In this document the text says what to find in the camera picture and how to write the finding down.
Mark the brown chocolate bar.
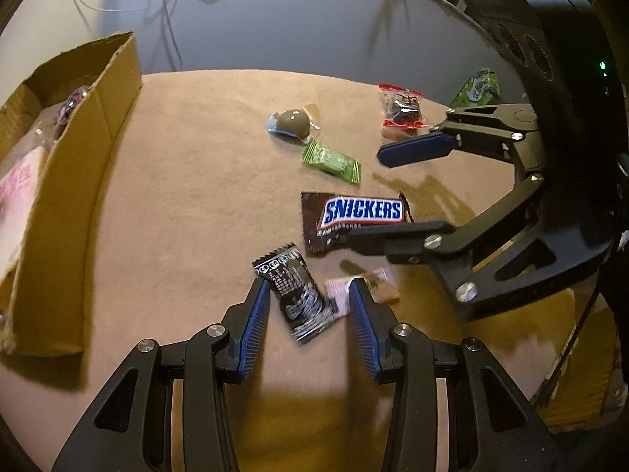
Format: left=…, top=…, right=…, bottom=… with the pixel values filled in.
left=300, top=191, right=416, bottom=255

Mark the red-edged dark snack packet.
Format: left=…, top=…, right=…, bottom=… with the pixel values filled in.
left=378, top=83, right=424, bottom=138

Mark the brown round candy packet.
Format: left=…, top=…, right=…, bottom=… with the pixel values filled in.
left=268, top=103, right=322, bottom=144

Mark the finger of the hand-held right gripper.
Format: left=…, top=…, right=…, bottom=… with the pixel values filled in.
left=377, top=103, right=541, bottom=170
left=346, top=172, right=613, bottom=323

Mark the sliced bread packet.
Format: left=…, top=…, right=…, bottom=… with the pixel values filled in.
left=0, top=147, right=50, bottom=276

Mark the green paper bag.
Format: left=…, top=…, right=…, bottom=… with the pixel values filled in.
left=449, top=67, right=502, bottom=109

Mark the black snack packet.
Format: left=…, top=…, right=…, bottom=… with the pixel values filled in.
left=252, top=242, right=340, bottom=344

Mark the pink beige snack packet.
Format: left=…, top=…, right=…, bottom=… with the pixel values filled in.
left=325, top=268, right=401, bottom=318

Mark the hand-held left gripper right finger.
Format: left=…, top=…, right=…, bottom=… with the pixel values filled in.
left=346, top=277, right=566, bottom=472

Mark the purple candy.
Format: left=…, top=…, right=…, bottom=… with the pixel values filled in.
left=54, top=86, right=94, bottom=138

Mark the cardboard box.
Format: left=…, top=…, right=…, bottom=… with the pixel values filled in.
left=0, top=31, right=143, bottom=357

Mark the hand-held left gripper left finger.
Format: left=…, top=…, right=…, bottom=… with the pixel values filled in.
left=51, top=278, right=273, bottom=472

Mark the green candy packet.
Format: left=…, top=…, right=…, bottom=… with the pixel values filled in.
left=301, top=139, right=363, bottom=185

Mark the black cable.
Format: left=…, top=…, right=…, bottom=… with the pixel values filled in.
left=145, top=0, right=237, bottom=72

